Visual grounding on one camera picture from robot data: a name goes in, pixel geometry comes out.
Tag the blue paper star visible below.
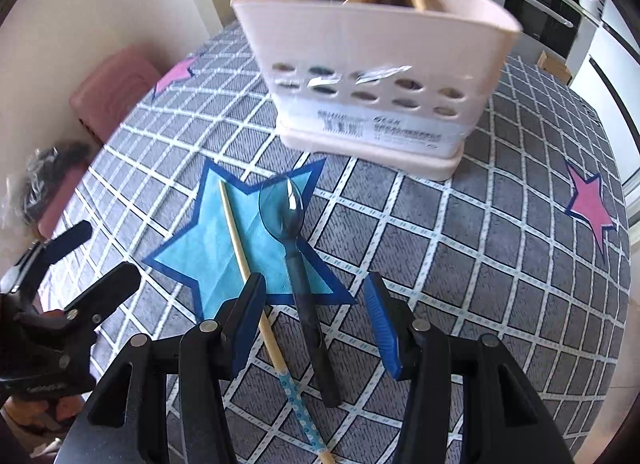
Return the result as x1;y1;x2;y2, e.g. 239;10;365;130
142;156;357;325

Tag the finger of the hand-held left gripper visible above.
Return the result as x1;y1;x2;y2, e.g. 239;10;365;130
17;262;142;341
10;220;94;295

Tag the person's left hand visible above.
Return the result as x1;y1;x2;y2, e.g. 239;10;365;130
0;395;84;442

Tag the grey checked tablecloth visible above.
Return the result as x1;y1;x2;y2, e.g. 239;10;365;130
37;18;632;464

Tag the black built-in oven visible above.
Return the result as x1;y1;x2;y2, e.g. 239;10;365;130
505;0;608;59

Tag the wooden chopstick blue floral band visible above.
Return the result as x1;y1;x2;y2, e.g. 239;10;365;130
219;180;335;462

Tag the white refrigerator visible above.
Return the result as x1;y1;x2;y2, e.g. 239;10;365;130
567;0;640;185

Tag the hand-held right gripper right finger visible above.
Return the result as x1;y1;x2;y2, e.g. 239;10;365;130
363;271;576;464

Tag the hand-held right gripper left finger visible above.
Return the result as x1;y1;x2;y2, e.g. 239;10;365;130
55;273;267;464

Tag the blue translucent plastic spoon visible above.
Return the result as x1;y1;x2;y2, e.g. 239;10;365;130
257;179;343;409

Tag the black plastic bag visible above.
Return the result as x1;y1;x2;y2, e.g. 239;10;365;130
0;141;93;229

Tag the beige plastic utensil holder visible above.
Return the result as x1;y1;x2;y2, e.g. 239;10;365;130
230;0;523;182

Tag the cardboard box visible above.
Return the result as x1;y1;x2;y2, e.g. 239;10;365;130
536;50;573;87

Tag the pink paper star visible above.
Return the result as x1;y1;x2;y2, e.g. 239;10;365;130
150;56;201;99
564;160;618;262

